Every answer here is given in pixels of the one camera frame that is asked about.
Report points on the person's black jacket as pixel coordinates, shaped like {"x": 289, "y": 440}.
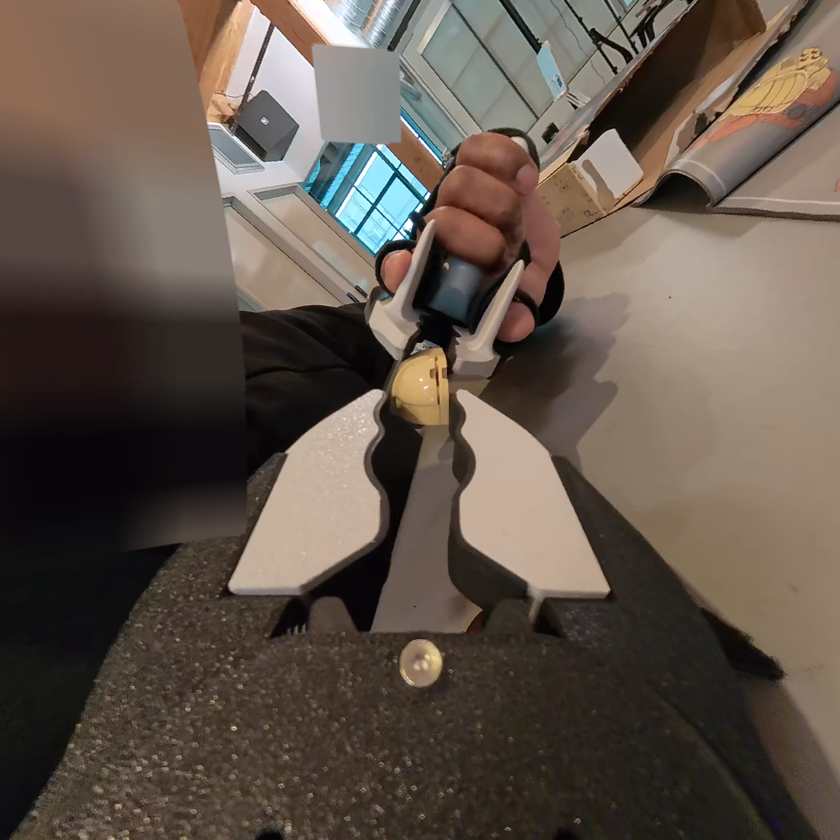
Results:
{"x": 65, "y": 656}

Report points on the white paper sign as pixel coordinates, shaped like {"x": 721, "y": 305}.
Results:
{"x": 551, "y": 69}

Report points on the tan curved brick assembly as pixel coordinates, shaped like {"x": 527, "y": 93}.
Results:
{"x": 420, "y": 387}

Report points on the open cardboard box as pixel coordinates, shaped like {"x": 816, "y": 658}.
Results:
{"x": 689, "y": 59}

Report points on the black wall speaker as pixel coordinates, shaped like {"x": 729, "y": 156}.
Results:
{"x": 266, "y": 124}

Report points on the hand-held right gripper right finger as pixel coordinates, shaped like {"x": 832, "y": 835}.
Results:
{"x": 525, "y": 512}

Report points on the grey instruction booklet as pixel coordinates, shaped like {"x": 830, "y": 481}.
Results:
{"x": 754, "y": 131}

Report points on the person's left hand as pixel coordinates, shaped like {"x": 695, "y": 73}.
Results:
{"x": 485, "y": 197}

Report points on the person's left forearm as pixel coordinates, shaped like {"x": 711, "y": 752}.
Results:
{"x": 302, "y": 367}

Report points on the silver spiral duct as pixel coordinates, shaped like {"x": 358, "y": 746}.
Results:
{"x": 380, "y": 16}

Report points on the white box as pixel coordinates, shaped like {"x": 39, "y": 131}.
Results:
{"x": 610, "y": 161}

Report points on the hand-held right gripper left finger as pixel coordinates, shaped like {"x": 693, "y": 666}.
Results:
{"x": 315, "y": 512}

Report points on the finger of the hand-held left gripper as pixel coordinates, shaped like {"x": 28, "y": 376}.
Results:
{"x": 400, "y": 321}
{"x": 482, "y": 358}

